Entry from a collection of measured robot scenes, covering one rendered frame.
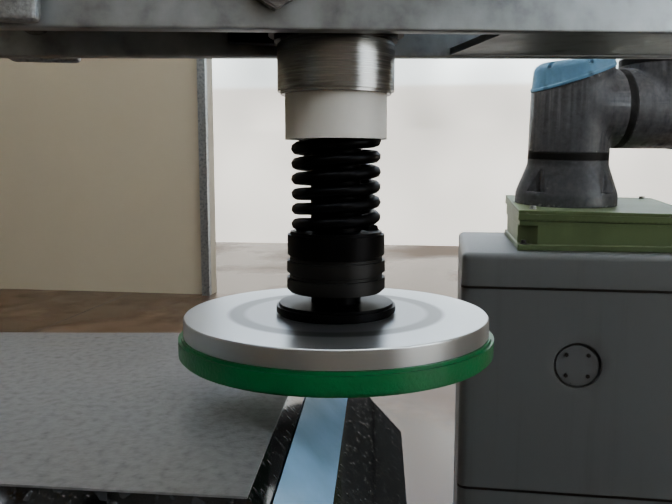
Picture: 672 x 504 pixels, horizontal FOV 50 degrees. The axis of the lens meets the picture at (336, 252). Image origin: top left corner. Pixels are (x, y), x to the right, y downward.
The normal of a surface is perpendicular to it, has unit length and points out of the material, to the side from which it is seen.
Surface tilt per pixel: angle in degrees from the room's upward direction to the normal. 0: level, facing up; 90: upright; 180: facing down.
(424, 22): 90
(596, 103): 91
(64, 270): 90
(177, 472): 0
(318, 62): 90
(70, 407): 0
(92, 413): 0
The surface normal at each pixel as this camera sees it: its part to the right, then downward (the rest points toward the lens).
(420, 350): 0.44, 0.11
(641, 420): -0.15, 0.12
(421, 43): 0.21, 0.12
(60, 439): 0.00, -0.99
